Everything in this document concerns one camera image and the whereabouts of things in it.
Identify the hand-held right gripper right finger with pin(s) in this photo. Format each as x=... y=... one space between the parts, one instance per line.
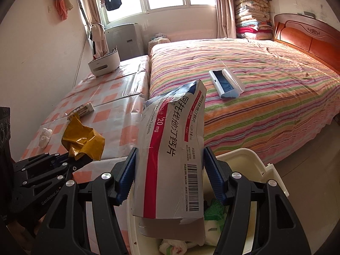
x=215 y=175

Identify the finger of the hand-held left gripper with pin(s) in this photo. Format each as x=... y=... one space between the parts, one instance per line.
x=34 y=162
x=53 y=176

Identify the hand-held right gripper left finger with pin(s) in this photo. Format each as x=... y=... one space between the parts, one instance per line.
x=127 y=175

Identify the white tissue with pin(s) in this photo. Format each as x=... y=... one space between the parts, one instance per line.
x=45 y=137

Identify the cream plastic bin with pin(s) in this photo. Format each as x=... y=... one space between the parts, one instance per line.
x=247 y=162

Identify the green plastic wrapper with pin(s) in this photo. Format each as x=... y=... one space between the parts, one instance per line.
x=215 y=209

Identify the white red medicine box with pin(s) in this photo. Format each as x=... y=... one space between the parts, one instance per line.
x=164 y=151

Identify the yellow wrapper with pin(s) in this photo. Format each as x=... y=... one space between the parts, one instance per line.
x=85 y=138

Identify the small printed carton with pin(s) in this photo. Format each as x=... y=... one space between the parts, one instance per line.
x=81 y=110

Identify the white printed packet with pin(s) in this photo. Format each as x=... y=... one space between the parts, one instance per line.
x=172 y=248

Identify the black device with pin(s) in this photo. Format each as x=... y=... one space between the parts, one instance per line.
x=4 y=127

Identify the orange checked tablecloth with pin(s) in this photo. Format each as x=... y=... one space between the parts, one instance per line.
x=111 y=90

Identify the white and blue plastic case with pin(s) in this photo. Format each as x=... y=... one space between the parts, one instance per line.
x=225 y=85

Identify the striped bed sheet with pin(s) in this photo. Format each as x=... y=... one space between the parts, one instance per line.
x=265 y=85

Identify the white tabletop appliance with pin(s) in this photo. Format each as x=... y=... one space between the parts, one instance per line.
x=105 y=63

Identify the grey portable air conditioner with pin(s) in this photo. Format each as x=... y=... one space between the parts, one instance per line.
x=127 y=39

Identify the floral cloth bundle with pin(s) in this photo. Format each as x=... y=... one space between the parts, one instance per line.
x=159 y=42

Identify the beige curtain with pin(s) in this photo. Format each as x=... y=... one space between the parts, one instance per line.
x=90 y=5
x=225 y=18

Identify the orange hanging cloth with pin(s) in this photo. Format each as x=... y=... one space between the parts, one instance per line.
x=62 y=5

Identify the wooden bed headboard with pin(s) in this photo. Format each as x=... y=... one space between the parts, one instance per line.
x=305 y=39

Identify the stack of folded quilts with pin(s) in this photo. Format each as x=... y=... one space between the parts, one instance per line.
x=252 y=16

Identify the small grey box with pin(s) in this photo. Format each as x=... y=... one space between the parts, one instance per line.
x=309 y=13

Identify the white wall switch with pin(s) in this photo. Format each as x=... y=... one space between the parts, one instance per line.
x=50 y=9

